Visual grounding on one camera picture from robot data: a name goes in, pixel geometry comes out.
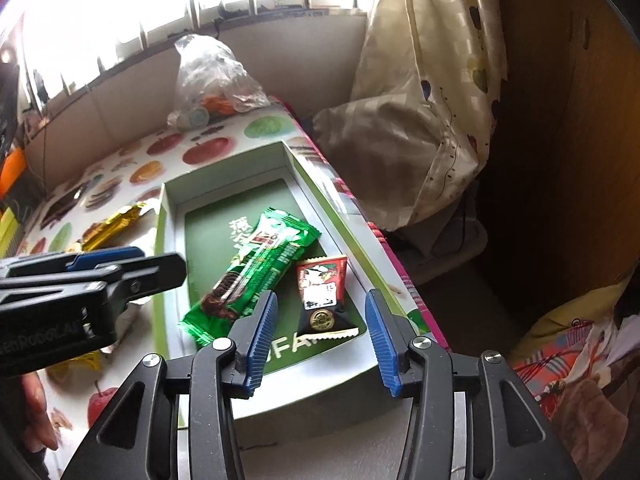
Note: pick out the red black triangular snack packet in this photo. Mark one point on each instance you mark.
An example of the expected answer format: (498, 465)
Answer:
(320, 285)

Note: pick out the round patterned container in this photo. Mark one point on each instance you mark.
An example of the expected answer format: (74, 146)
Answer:
(195, 119)

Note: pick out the dark smartphone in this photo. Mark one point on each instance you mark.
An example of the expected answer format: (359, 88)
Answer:
(60, 210)

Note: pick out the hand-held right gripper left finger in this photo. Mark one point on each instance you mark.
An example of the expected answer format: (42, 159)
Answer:
(260, 340)

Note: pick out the orange tangerine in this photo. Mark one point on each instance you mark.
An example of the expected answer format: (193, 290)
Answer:
(220, 105)

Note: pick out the beige patterned curtain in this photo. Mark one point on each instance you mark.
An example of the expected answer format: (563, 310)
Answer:
(425, 110)

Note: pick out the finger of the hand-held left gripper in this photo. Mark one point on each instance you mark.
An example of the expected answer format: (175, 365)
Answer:
(150, 275)
(105, 257)

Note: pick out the clear plastic bag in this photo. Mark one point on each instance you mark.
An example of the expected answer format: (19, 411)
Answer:
(210, 70)

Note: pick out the person's left hand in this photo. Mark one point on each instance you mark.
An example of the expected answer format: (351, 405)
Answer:
(40, 410)

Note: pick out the orange plastic box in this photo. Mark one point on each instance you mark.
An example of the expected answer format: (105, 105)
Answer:
(11, 170)

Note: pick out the green cookie packet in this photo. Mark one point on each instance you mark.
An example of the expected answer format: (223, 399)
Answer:
(260, 260)

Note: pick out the yellow green box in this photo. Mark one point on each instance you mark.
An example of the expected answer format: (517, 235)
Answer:
(7, 232)

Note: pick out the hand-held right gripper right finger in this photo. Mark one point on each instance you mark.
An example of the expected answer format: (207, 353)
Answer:
(381, 340)

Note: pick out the brown wooden wardrobe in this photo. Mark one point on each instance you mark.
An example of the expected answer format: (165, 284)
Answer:
(550, 135)

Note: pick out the gold snack bar packet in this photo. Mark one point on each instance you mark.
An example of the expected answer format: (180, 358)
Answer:
(112, 225)

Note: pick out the white green cardboard box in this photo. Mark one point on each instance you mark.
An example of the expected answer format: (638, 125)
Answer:
(225, 200)

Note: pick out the colourful printed blanket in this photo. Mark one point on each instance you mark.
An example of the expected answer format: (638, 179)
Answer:
(550, 370)

